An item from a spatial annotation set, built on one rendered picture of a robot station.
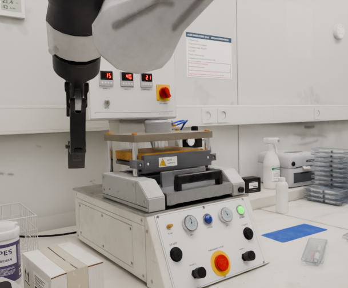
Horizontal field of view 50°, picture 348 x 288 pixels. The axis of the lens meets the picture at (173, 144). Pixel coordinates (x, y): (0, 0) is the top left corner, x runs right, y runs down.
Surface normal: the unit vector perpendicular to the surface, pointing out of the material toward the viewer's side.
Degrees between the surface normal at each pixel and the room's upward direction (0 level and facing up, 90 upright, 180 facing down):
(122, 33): 109
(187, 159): 90
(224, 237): 65
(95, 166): 90
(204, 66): 90
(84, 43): 137
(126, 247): 90
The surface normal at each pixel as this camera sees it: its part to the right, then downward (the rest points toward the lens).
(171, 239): 0.52, -0.39
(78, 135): 0.27, 0.38
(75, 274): 0.63, 0.00
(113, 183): -0.81, 0.06
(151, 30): 0.20, 0.56
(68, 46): -0.07, 0.72
